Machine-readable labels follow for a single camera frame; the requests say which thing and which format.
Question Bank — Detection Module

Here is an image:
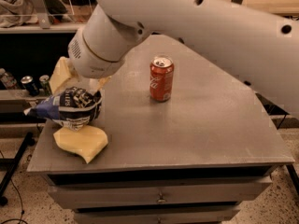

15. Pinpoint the yellow sponge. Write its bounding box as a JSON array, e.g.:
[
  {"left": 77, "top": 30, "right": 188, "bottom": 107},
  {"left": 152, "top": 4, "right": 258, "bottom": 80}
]
[{"left": 53, "top": 125, "right": 108, "bottom": 163}]

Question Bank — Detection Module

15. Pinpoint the upper drawer with handle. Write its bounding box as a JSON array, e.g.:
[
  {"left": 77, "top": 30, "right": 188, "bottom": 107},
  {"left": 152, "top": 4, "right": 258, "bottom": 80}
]
[{"left": 49, "top": 176, "right": 272, "bottom": 209}]

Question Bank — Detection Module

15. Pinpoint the left metal bracket post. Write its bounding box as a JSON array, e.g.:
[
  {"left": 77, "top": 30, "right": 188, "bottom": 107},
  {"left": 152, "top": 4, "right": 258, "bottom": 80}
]
[{"left": 32, "top": 0, "right": 50, "bottom": 29}]

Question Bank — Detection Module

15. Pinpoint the clear plastic bottle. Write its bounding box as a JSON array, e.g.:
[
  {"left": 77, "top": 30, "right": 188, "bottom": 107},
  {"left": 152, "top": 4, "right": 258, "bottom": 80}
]
[{"left": 0, "top": 68, "right": 19, "bottom": 90}]

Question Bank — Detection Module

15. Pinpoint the dark blue soda can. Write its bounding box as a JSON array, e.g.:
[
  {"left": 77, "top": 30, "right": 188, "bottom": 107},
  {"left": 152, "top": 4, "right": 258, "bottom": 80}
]
[{"left": 21, "top": 76, "right": 39, "bottom": 96}]

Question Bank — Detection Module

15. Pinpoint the black stand leg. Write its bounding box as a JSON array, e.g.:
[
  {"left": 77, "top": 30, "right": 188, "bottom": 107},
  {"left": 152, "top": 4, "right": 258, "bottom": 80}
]
[{"left": 0, "top": 132, "right": 35, "bottom": 206}]

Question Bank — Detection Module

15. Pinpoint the blue chip bag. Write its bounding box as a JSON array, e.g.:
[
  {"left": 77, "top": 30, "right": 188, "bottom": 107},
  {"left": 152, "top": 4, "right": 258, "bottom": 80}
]
[{"left": 23, "top": 87, "right": 102, "bottom": 131}]

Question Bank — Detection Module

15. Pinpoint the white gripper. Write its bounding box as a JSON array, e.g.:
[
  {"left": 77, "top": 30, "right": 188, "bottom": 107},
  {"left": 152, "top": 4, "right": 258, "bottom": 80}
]
[{"left": 50, "top": 28, "right": 124, "bottom": 94}]

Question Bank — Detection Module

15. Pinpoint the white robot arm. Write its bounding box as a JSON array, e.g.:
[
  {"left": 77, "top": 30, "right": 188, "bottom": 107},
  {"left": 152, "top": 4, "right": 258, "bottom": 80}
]
[{"left": 68, "top": 0, "right": 299, "bottom": 118}]

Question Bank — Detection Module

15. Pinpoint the black floor cable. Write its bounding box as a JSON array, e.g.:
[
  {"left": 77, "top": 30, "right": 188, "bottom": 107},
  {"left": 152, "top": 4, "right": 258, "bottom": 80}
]
[{"left": 0, "top": 149, "right": 29, "bottom": 224}]

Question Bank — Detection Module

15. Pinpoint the red soda can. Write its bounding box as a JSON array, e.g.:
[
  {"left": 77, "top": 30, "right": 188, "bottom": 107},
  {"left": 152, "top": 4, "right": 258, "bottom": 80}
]
[{"left": 149, "top": 56, "right": 175, "bottom": 102}]

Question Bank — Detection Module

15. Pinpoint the grey drawer cabinet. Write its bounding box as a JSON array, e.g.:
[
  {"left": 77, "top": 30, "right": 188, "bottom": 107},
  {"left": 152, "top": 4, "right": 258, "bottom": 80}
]
[{"left": 28, "top": 35, "right": 292, "bottom": 214}]

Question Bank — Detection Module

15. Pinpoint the lower drawer with handle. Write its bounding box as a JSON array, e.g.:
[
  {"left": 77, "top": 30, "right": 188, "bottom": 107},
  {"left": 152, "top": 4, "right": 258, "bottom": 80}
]
[{"left": 74, "top": 205, "right": 239, "bottom": 224}]

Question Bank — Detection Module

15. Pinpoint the grey cloth pile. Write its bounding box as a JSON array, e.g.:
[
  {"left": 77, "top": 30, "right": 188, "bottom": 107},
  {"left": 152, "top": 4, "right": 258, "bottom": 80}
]
[{"left": 0, "top": 0, "right": 67, "bottom": 28}]

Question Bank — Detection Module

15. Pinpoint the drawer with handle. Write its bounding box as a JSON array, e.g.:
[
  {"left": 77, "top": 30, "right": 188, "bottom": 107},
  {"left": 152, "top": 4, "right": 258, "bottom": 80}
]
[
  {"left": 49, "top": 176, "right": 272, "bottom": 209},
  {"left": 74, "top": 205, "right": 239, "bottom": 224}
]

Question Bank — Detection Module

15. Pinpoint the green soda can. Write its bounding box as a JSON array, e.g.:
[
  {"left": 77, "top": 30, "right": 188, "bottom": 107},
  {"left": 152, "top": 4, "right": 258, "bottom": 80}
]
[{"left": 39, "top": 75, "right": 52, "bottom": 96}]

